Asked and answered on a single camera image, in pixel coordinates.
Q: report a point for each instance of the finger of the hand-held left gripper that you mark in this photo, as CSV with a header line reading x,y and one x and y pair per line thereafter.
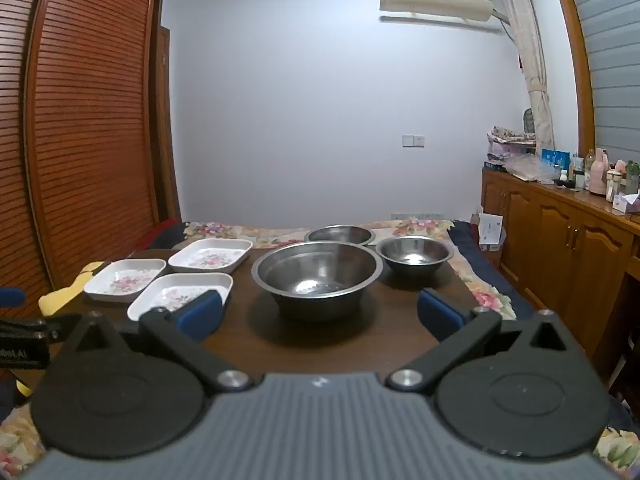
x,y
11,298
62,327

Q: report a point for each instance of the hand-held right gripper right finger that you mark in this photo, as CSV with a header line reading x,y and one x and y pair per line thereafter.
x,y
440,312

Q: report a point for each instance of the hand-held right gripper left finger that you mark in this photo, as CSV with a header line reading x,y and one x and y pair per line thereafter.
x,y
202,312

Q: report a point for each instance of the white floral plate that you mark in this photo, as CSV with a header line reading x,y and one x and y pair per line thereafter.
x,y
210,257
125,280
170,292

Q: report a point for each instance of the medium steel bowl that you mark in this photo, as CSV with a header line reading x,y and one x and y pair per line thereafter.
x,y
415,252

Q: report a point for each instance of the large steel bowl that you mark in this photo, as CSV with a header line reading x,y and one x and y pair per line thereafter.
x,y
315,270

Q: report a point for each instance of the small steel bowl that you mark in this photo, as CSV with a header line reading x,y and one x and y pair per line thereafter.
x,y
340,235

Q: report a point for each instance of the yellow cloth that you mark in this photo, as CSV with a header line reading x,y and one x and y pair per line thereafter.
x,y
60,300

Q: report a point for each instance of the navy blanket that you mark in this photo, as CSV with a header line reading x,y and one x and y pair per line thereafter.
x,y
510,287

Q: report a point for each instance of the floral bedsheet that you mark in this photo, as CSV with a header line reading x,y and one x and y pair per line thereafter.
x,y
215,230

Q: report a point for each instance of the red cloth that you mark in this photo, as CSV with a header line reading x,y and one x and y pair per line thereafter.
x,y
160,232

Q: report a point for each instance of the white card box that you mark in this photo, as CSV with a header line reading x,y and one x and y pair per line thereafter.
x,y
491,232

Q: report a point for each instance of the wooden cabinet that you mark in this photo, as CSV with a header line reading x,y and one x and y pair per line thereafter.
x,y
560,240

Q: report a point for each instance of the wooden door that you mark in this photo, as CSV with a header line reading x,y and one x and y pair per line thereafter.
x,y
165,160

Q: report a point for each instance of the clear plastic bag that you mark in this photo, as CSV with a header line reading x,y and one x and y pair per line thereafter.
x,y
525,167

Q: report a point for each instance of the blue boxes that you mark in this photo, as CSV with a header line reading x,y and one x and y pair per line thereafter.
x,y
555,162

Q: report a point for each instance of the wooden louvered wardrobe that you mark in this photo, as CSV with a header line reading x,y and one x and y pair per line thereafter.
x,y
90,110

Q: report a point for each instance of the pink thermos bottle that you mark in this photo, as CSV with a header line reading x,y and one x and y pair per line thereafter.
x,y
599,172

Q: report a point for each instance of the grey oval fan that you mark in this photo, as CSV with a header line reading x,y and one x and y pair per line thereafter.
x,y
528,120

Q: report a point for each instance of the white tissue box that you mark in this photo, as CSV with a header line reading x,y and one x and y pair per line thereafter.
x,y
626,204

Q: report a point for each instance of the green bottle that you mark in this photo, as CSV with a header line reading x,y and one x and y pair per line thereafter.
x,y
632,177

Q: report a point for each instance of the cream curtain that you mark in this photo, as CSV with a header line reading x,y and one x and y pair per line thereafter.
x,y
532,75

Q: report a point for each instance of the grey window blind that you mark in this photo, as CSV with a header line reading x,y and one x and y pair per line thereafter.
x,y
615,60

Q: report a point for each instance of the white wall socket strip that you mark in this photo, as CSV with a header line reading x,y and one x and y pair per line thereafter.
x,y
417,216

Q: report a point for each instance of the white wall switch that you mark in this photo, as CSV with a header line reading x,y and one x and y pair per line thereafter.
x,y
413,140

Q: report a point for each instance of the wooden window frame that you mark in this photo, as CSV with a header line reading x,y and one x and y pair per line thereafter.
x,y
575,60

